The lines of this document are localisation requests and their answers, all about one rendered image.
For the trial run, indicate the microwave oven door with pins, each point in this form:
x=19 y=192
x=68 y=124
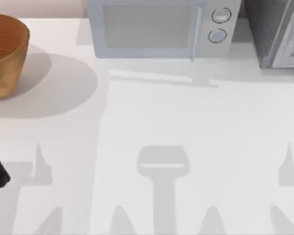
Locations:
x=147 y=27

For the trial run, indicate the pale microwave oven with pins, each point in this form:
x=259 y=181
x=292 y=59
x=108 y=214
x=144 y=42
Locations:
x=218 y=50

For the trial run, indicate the small microwave knob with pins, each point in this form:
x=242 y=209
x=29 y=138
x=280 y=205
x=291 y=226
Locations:
x=217 y=35

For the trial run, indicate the large microwave knob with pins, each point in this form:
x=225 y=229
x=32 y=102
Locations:
x=221 y=15

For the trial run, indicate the brown woven basket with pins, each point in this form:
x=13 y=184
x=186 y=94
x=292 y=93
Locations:
x=7 y=61

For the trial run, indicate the grey cabinet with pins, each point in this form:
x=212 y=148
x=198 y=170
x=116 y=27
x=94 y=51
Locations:
x=272 y=31

